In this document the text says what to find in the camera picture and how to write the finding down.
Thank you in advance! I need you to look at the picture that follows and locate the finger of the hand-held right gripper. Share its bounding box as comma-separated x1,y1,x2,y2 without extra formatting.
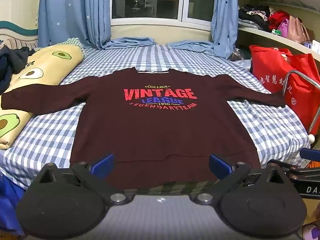
266,159,320,181
299,148,320,161

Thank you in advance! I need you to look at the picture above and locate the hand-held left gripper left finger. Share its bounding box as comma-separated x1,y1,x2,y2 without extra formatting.
32,154,130,205

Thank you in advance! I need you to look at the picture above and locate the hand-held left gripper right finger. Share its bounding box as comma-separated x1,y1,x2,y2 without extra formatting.
190,154,292,205

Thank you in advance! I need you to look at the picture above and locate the dark maroon printed sweatshirt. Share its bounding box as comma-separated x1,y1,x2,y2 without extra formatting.
1,67,287,189

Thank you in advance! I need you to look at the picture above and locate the dark navy clothes pile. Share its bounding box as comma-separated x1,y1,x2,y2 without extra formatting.
0,44,35,94

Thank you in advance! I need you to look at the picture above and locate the dark folded clothes pile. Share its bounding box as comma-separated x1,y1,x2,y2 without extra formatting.
238,4,272,32

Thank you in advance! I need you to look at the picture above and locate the blue white checked bed sheet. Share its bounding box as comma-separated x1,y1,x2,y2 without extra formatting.
0,44,312,195

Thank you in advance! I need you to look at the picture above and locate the red tote bag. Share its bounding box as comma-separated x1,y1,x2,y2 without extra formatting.
249,45,320,135

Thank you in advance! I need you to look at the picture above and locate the blue cloth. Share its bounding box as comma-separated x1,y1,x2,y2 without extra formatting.
0,172,27,237

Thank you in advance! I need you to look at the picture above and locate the clear plastic bag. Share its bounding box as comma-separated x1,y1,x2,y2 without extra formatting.
229,47,252,63

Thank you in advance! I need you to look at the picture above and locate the yellow avocado print pillow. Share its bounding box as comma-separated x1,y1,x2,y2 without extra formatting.
0,42,84,150

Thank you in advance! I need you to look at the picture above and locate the pale pink bag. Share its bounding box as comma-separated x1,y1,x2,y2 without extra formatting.
287,15,312,44

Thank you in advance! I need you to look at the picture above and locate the green checked pillow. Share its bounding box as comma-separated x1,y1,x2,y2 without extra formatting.
59,37,87,58

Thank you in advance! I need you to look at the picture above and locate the magenta handbag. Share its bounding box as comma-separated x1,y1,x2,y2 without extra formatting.
277,20,290,37

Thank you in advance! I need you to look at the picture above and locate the red garment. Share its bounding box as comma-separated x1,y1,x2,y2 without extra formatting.
269,10,290,32

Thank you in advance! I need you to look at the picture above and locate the blue star print curtain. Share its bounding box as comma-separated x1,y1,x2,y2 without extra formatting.
37,0,155,50
167,0,239,60

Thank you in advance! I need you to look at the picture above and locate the headboard with teal wave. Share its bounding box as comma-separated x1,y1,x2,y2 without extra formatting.
0,20,39,50

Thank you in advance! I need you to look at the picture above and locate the white framed window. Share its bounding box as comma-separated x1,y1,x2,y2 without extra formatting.
110,0,218,27

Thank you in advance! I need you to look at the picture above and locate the grey metal tube frame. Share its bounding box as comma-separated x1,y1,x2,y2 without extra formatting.
282,70,320,143

